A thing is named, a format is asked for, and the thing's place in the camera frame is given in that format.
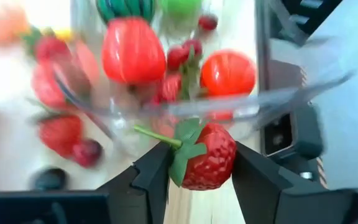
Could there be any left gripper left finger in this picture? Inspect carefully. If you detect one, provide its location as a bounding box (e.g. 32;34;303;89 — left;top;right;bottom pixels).
96;142;173;224

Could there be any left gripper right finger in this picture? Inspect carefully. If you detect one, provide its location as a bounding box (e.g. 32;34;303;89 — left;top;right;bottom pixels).
231;141;347;224

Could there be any red toy apple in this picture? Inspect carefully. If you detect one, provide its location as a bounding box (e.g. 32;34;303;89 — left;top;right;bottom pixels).
200;49;257;98

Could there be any large red ribbed toy fruit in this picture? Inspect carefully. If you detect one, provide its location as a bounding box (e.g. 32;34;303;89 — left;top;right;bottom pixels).
101;17;167;85

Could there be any green striped toy watermelon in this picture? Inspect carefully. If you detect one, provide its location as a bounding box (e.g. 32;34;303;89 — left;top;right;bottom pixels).
95;0;157;25

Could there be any light green toy melon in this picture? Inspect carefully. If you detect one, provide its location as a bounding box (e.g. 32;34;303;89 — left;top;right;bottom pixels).
159;0;203;19

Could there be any toy peach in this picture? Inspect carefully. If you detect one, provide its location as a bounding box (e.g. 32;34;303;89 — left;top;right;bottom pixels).
0;9;30;47

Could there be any clear plastic tupperware container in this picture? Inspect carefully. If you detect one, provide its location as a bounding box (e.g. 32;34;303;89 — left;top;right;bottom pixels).
53;0;357;150

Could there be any black table-level camera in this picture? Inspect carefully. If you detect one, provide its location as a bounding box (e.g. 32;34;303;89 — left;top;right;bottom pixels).
259;104;324;162

